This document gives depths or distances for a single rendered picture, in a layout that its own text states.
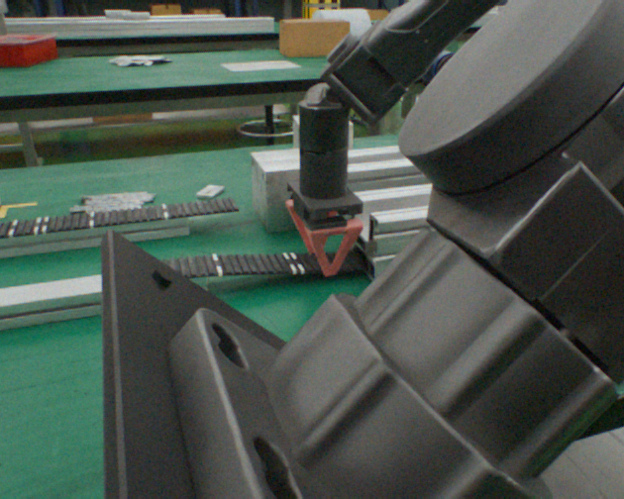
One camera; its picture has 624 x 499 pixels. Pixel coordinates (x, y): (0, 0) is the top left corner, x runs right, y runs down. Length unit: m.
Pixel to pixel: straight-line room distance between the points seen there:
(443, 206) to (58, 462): 0.40
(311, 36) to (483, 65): 2.62
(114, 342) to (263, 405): 0.04
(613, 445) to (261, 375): 1.29
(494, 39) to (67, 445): 0.44
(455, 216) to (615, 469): 1.23
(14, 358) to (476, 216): 0.55
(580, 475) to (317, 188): 0.89
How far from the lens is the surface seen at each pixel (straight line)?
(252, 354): 0.18
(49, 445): 0.53
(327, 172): 0.64
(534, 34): 0.18
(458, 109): 0.17
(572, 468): 1.34
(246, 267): 0.68
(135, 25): 4.00
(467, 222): 0.16
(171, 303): 0.21
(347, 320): 0.15
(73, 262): 0.81
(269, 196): 0.82
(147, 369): 0.16
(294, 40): 2.79
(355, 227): 0.65
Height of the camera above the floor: 1.12
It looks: 26 degrees down
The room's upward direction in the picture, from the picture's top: straight up
